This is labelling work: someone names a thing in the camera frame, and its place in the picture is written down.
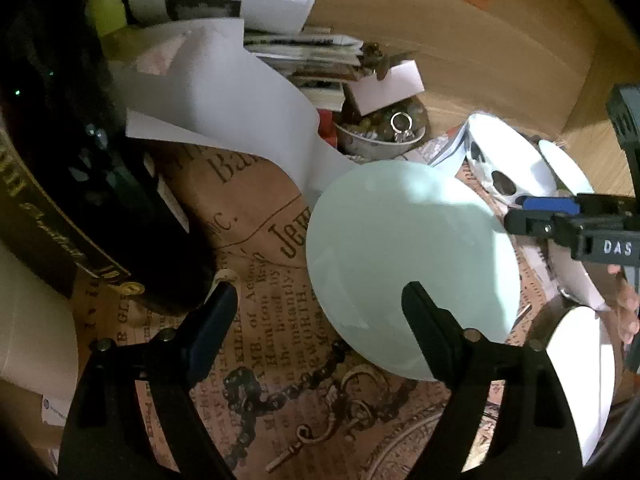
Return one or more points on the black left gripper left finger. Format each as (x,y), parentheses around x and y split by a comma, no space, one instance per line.
(165,374)

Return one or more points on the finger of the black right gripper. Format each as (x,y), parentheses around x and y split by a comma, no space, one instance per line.
(555,205)
(530,223)

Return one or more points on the curled white paper sheet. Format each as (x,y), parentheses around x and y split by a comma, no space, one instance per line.
(193,82)

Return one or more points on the person's right hand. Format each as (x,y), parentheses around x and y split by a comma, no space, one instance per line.
(627,305)

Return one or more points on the large pale pink bowl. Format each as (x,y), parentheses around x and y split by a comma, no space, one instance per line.
(571,329)

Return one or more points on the white small box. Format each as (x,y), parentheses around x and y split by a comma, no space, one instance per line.
(401,82)

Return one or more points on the mint green bowl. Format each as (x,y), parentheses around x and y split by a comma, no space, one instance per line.
(571,177)

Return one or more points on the stack of newspapers and magazines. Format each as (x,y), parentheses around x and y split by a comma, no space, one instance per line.
(274,30)

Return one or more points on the small bowl of trinkets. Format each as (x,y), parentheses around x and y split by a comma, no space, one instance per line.
(384,134)

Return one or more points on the white bowl with dark spots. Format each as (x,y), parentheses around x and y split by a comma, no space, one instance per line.
(505,163)

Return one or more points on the dark wine bottle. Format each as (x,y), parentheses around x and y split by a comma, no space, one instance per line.
(90,189)

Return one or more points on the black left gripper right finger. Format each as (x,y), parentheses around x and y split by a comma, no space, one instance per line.
(534,436)

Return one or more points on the white mug with beige handle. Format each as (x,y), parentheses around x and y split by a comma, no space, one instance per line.
(38,337)

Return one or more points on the vintage newspaper print mat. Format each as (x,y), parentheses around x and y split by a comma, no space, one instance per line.
(287,397)

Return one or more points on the mint green plate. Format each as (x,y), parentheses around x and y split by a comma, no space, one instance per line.
(386,224)

